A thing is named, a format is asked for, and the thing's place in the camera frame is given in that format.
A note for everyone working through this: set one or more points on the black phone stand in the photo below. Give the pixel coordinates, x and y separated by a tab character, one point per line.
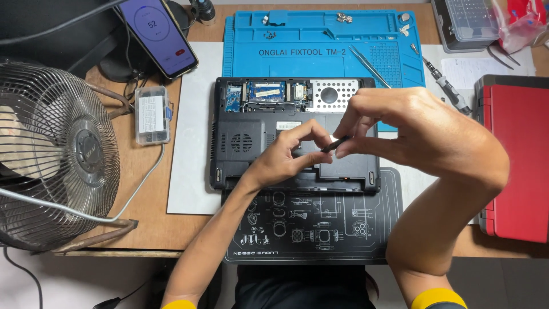
122	64

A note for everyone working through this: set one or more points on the yellow sleeve cuff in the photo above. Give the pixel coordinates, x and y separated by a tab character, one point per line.
179	304
437	297

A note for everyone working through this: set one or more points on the white paper sheet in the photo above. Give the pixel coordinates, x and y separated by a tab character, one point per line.
469	73

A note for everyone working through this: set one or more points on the person's black clothing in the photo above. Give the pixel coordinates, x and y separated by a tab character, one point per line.
300	287

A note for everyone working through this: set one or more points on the small black bottle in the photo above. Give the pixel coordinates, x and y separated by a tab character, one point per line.
203	9

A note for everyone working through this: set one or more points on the black laptop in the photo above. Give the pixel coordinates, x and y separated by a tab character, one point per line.
244	163

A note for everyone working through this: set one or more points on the black printed desk mat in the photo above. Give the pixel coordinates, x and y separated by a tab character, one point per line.
317	231

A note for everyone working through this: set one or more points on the person's left hand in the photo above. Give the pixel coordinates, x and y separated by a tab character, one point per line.
276	161

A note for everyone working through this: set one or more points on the cluster of small screws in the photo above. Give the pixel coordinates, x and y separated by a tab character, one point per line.
270	35

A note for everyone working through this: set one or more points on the black power plug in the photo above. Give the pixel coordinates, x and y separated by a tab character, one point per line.
107	303

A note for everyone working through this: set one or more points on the white table sheet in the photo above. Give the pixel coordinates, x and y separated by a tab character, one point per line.
193	141

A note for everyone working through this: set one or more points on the red laptop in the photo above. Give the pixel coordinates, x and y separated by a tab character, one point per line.
519	158

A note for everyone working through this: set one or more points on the silver screwdriver bit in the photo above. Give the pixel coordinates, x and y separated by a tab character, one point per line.
414	48

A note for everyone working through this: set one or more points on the black smartphone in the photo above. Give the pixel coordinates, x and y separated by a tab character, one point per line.
161	36

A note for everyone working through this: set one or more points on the grey precision screwdriver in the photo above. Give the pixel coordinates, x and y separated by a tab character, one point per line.
448	88

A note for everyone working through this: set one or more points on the small black screwdriver tool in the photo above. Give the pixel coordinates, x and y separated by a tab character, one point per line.
334	145

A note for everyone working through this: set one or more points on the round coin battery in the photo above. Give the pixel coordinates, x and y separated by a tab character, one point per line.
405	17

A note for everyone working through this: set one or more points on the grey screwdriver bit case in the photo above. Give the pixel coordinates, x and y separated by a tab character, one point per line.
465	23

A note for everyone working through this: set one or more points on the yellow right sleeve cuff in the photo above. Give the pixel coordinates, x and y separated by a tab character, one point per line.
437	297

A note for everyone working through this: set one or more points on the person's right hand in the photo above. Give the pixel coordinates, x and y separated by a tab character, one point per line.
420	128

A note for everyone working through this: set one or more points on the metal cage desk fan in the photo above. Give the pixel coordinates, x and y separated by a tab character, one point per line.
55	158

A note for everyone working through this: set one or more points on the silver metal tweezers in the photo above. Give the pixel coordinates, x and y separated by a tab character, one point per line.
369	64

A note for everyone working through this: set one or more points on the clear plastic bag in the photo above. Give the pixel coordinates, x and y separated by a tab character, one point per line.
521	23

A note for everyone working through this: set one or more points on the small silver metal part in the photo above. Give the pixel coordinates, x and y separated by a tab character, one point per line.
404	29

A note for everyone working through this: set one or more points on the clear plastic screw box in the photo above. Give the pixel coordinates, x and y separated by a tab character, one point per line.
152	115

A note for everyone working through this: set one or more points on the yellow left sleeve cuff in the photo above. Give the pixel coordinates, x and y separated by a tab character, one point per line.
179	304

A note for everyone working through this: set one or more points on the blue silicone repair mat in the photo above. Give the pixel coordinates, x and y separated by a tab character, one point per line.
309	53

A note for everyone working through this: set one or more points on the black tweezers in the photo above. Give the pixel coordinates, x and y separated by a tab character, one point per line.
502	55

